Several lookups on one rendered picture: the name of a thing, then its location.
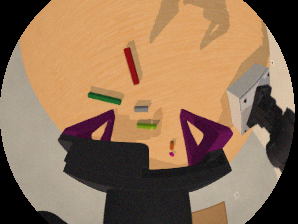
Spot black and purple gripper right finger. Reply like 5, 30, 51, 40
180, 109, 233, 166

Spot red rod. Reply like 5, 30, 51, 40
124, 47, 139, 85

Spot grey rod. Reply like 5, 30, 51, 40
134, 106, 148, 112

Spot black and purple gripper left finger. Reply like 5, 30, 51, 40
62, 109, 115, 141

